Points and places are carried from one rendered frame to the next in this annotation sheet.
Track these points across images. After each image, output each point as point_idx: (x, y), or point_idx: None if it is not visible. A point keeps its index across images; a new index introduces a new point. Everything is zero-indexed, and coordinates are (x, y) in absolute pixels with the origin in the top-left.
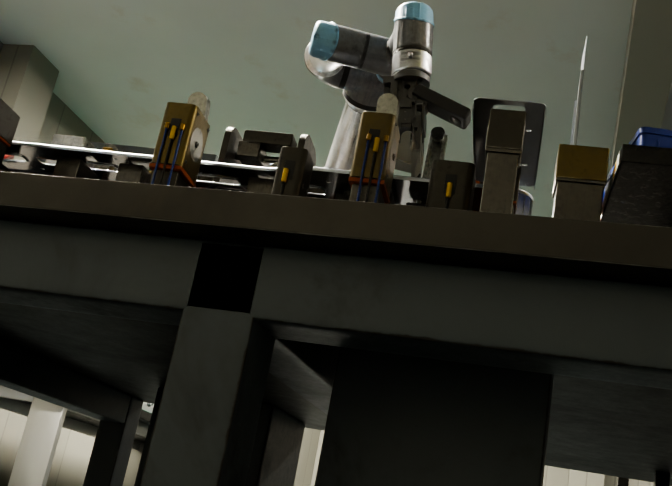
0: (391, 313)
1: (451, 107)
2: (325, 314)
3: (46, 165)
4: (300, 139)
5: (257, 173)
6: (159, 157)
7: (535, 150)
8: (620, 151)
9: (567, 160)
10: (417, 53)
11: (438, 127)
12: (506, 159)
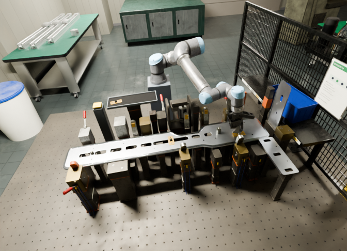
0: None
1: (250, 118)
2: None
3: (126, 145)
4: (191, 105)
5: (196, 141)
6: (185, 171)
7: (283, 152)
8: (301, 143)
9: (284, 137)
10: (241, 108)
11: None
12: (286, 181)
